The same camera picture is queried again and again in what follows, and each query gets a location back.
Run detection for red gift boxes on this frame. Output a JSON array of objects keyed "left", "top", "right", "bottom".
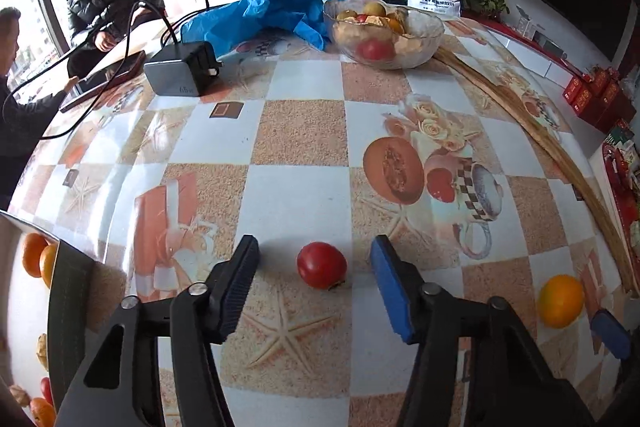
[{"left": 563, "top": 66, "right": 637, "bottom": 133}]

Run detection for snack packets pile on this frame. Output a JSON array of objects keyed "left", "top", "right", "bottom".
[{"left": 602, "top": 120, "right": 639, "bottom": 258}]

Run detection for grey tray box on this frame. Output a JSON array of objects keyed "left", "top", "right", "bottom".
[{"left": 0, "top": 210, "right": 97, "bottom": 413}]

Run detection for grey power adapter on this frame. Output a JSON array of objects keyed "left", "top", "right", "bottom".
[{"left": 143, "top": 41, "right": 222, "bottom": 98}]

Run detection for orange on table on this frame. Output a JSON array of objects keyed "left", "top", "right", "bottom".
[{"left": 537, "top": 274, "right": 586, "bottom": 329}]

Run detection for mandarin at tray far end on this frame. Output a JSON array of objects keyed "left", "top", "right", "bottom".
[{"left": 22, "top": 233, "right": 48, "bottom": 277}]

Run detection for long wooden stick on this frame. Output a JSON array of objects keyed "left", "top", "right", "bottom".
[{"left": 434, "top": 48, "right": 639, "bottom": 298}]

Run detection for beige walnut in tray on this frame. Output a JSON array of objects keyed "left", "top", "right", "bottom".
[{"left": 9, "top": 385, "right": 30, "bottom": 407}]

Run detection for orange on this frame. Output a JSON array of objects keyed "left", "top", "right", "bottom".
[
  {"left": 39, "top": 244, "right": 58, "bottom": 288},
  {"left": 537, "top": 274, "right": 586, "bottom": 329}
]

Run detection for red fruit in tray upper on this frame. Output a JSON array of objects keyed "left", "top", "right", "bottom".
[{"left": 40, "top": 376, "right": 54, "bottom": 407}]

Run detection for man in dark sweater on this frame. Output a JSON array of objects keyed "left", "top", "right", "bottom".
[{"left": 1, "top": 8, "right": 79, "bottom": 210}]

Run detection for small red fruit on table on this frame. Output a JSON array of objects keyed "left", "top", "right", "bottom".
[{"left": 296, "top": 242, "right": 348, "bottom": 291}]

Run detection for beige walnut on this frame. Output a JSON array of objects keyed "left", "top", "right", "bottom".
[
  {"left": 9, "top": 385, "right": 30, "bottom": 407},
  {"left": 36, "top": 334, "right": 49, "bottom": 372}
]

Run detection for blue plastic bag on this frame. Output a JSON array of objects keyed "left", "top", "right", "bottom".
[{"left": 180, "top": 0, "right": 329, "bottom": 55}]

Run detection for large mandarin in tray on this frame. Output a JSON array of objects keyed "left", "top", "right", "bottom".
[{"left": 29, "top": 398, "right": 56, "bottom": 427}]

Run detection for potted green plant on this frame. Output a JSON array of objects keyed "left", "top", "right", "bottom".
[{"left": 461, "top": 0, "right": 510, "bottom": 20}]

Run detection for black cable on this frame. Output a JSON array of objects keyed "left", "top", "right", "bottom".
[{"left": 1, "top": 0, "right": 212, "bottom": 141}]

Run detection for glass fruit bowl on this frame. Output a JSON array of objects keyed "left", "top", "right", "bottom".
[{"left": 323, "top": 0, "right": 445, "bottom": 70}]

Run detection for dark tablet on table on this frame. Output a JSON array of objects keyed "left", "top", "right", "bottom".
[{"left": 60, "top": 51, "right": 146, "bottom": 113}]

